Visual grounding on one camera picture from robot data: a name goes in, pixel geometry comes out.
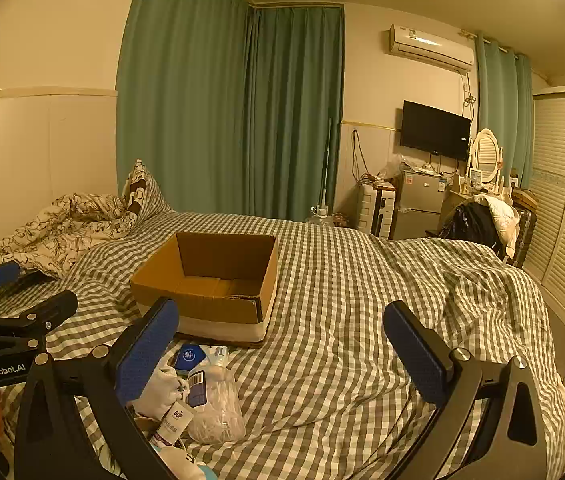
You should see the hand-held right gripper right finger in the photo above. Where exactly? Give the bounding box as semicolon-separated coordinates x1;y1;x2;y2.
383;301;548;480

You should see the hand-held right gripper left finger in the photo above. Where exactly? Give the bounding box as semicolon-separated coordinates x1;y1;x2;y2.
14;296;180;480

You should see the white sock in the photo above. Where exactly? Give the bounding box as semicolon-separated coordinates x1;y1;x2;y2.
135;357;190;421

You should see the round blue cream tin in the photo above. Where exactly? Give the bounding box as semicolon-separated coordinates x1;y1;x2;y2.
175;344;208;377

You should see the white labelled tube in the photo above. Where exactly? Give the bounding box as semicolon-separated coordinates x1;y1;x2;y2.
150;400;196;448

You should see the brown cardboard box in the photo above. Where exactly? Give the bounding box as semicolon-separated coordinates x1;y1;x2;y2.
130;232;279;348

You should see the clear bag of cotton swabs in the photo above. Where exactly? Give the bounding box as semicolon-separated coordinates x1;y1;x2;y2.
185;362;247;443

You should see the floral duvet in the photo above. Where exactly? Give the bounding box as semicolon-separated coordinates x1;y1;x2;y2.
0;192;138;281

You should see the silver small fridge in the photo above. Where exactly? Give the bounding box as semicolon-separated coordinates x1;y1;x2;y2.
392;169;450;241

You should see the black jacket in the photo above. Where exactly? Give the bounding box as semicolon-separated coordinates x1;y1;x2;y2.
437;202;505;257

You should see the white suitcase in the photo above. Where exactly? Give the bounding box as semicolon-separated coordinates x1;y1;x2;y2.
357;182;397;240

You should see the brown patterned pillow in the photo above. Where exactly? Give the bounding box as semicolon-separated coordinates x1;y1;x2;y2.
121;159;176;233

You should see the wooden dressing table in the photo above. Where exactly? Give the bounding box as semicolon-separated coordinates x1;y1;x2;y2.
439;185;513;231

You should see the clear plastic water bottle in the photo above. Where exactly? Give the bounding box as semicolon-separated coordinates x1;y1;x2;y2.
307;205;335;226

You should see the clear plastic bag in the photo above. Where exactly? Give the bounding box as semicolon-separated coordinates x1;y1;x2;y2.
379;154;413;181

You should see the white oval mirror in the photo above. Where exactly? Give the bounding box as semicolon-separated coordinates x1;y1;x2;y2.
468;128;505;186

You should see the wide green curtain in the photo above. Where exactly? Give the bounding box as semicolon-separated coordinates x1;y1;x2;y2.
116;0;252;215

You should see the narrow green curtain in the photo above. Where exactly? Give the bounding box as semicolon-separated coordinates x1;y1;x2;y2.
476;37;534;188

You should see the green corner curtain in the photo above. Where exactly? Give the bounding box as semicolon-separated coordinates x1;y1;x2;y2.
245;5;345;222

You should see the white air conditioner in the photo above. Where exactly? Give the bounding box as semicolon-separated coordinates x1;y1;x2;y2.
383;23;475;73

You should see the black wall television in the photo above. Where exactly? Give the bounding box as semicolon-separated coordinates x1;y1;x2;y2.
401;100;472;162

